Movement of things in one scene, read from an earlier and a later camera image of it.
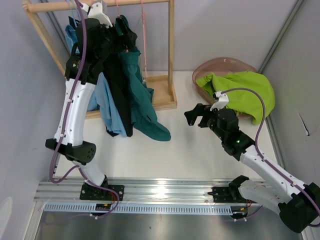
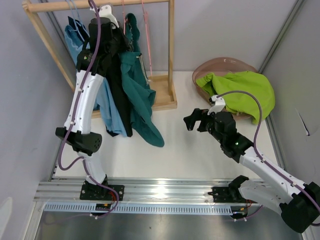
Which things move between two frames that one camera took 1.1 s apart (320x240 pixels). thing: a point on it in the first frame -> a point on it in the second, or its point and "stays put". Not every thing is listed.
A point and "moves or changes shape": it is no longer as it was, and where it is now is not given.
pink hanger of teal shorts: (117, 9) moves or changes shape
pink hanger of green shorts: (144, 40) moves or changes shape
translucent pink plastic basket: (221, 66) stays put
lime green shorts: (244, 101) stays put
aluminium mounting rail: (137, 191) stays put
